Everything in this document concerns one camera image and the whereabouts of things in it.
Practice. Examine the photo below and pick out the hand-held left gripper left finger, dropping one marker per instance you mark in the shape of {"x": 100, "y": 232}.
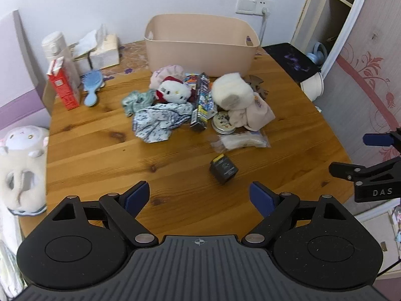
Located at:
{"x": 137, "y": 196}

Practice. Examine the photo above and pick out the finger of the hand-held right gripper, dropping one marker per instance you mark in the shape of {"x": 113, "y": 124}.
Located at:
{"x": 376, "y": 139}
{"x": 344, "y": 169}

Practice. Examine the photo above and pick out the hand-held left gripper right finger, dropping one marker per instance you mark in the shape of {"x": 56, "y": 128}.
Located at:
{"x": 261, "y": 200}

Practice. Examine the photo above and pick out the round metal tin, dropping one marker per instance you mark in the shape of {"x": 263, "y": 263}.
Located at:
{"x": 222, "y": 122}

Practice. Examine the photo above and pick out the green scrunchie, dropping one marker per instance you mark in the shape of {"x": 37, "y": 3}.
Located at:
{"x": 136, "y": 100}

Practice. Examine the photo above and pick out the white red cat plush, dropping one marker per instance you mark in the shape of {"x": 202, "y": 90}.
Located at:
{"x": 174, "y": 91}

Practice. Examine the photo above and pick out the white fluffy plush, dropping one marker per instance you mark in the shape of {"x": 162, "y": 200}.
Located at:
{"x": 231, "y": 89}

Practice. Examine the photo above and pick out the blue white tissue pack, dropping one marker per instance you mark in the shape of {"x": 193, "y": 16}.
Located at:
{"x": 203, "y": 100}

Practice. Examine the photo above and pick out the pink fluffy hat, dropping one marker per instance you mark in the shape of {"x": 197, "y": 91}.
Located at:
{"x": 166, "y": 72}

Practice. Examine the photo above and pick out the beige plastic storage basket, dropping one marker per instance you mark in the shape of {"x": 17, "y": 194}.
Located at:
{"x": 200, "y": 53}

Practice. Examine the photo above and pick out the white cardboard box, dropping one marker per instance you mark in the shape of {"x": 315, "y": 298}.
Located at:
{"x": 376, "y": 232}

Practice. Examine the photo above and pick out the wooden desk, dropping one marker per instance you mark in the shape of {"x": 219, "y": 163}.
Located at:
{"x": 109, "y": 156}

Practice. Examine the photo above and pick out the small black box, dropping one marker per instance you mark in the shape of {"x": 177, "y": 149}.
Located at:
{"x": 223, "y": 169}

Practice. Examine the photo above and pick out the clear plastic bag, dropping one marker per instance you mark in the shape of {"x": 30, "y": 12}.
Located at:
{"x": 241, "y": 140}

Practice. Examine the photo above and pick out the blue floral cloth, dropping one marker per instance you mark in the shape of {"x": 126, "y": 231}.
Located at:
{"x": 156, "y": 120}

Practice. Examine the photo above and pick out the white bin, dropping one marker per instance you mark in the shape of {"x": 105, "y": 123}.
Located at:
{"x": 313, "y": 87}

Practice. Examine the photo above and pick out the pink cloth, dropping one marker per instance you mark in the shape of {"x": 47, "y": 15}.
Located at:
{"x": 253, "y": 116}

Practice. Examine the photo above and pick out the light blue plastic item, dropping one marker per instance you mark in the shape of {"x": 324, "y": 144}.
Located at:
{"x": 318, "y": 53}

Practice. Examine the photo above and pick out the black stool purple print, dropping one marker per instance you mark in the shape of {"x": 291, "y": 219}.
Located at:
{"x": 291, "y": 59}

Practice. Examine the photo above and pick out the white sheep plush toy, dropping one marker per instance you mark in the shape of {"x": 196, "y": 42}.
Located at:
{"x": 22, "y": 163}

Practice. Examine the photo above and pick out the blue hairbrush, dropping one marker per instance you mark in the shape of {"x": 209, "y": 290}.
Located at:
{"x": 92, "y": 83}

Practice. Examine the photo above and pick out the red white carton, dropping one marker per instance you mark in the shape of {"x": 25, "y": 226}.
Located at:
{"x": 64, "y": 91}

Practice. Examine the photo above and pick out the purple flower table mat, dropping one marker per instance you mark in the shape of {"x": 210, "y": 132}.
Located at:
{"x": 131, "y": 59}

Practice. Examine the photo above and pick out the light printed bedding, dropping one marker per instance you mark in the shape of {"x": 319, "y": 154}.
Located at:
{"x": 7, "y": 250}

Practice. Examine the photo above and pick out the plain white tissue pack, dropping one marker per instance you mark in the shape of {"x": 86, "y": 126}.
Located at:
{"x": 81, "y": 64}

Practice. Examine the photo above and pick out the cream patterned tissue pack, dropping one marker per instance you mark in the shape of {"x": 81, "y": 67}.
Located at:
{"x": 105, "y": 53}

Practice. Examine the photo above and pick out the lavender bed headboard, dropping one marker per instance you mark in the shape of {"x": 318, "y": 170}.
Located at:
{"x": 18, "y": 78}

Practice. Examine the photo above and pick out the white thermos bottle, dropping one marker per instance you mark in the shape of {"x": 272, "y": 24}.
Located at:
{"x": 56, "y": 47}

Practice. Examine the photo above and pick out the cream wardrobe frame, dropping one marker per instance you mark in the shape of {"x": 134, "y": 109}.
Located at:
{"x": 308, "y": 12}

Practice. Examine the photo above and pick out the white wall socket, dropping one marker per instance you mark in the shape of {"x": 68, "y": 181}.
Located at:
{"x": 247, "y": 3}

